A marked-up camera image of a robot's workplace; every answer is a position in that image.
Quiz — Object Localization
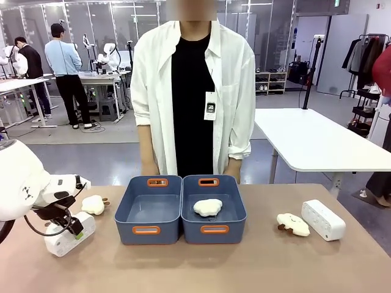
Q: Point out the wooden shoe rack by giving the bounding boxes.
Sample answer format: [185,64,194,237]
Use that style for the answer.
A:
[254,71,288,96]

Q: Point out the white digital clock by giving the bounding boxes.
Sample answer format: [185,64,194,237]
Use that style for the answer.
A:
[43,211,97,258]
[301,199,347,242]

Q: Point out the cream sheep plush toy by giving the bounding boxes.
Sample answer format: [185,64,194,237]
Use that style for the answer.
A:
[80,194,111,215]
[276,212,311,237]
[192,198,224,219]

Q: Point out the man in light blue shirt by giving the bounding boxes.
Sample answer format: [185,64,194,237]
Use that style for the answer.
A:
[44,22,98,131]

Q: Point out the black utility cart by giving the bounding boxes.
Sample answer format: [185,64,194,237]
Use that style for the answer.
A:
[347,87,383,138]

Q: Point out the clothes rack with coats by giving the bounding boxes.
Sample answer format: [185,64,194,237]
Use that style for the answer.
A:
[340,33,391,99]

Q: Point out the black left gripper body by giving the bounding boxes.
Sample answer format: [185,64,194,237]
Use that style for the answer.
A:
[31,195,78,233]

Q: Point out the white id badge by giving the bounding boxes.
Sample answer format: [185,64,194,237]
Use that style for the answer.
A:
[203,91,217,121]

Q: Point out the person in red top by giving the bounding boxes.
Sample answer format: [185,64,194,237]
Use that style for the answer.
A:
[371,45,391,107]

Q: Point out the black tripod stand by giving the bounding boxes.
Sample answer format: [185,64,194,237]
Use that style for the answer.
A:
[302,34,325,110]

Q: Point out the blue basket orange handles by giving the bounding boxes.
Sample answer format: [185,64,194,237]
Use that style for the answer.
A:
[180,174,247,245]
[114,175,183,246]

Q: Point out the white side table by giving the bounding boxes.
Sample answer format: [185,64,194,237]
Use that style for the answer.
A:
[253,107,391,199]

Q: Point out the person in white shirt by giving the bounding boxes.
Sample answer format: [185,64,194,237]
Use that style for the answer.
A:
[130,0,257,186]

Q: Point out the white background workbench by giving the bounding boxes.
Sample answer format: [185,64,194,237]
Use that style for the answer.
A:
[50,70,133,125]

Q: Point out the person's left forearm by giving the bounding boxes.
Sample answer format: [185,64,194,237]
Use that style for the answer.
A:
[227,156,243,178]

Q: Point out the man in black vest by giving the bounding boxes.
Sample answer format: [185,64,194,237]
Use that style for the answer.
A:
[14,36,53,120]

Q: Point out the white background desk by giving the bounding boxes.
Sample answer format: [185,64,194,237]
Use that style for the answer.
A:
[0,78,59,129]

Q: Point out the person's right hand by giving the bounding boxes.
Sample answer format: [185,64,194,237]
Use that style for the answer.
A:
[141,163,161,176]

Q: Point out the grey plastic stool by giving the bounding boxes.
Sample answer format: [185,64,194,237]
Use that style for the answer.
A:
[98,98,119,122]

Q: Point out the person's right forearm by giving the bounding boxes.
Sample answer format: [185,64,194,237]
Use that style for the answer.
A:
[137,124,160,172]

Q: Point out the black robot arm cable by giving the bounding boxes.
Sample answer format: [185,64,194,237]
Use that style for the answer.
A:
[0,200,87,245]

